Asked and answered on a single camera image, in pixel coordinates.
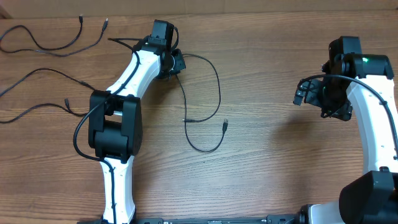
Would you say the black usb cable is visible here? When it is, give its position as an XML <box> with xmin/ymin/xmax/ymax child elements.
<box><xmin>0</xmin><ymin>67</ymin><xmax>97</xmax><ymax>124</ymax></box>
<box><xmin>0</xmin><ymin>14</ymin><xmax>109</xmax><ymax>58</ymax></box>
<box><xmin>175</xmin><ymin>53</ymin><xmax>229</xmax><ymax>153</ymax></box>

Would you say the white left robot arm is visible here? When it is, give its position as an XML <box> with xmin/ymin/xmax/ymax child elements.
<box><xmin>77</xmin><ymin>20</ymin><xmax>185</xmax><ymax>223</ymax></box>

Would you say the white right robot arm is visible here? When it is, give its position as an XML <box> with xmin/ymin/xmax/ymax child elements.
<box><xmin>286</xmin><ymin>36</ymin><xmax>397</xmax><ymax>223</ymax></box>

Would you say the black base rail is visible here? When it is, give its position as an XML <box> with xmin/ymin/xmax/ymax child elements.
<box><xmin>77</xmin><ymin>203</ymin><xmax>343</xmax><ymax>224</ymax></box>

